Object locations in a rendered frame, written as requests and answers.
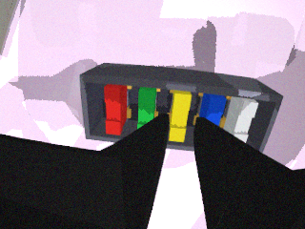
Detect yellow fuse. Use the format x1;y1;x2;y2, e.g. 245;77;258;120
169;91;192;142

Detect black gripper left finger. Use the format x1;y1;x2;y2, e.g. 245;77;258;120
0;114;169;229

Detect green fuse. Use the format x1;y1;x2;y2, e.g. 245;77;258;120
137;87;156;129

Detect blue fuse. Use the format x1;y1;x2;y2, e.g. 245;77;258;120
198;93;226;126

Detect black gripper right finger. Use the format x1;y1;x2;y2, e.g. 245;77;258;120
193;117;305;229

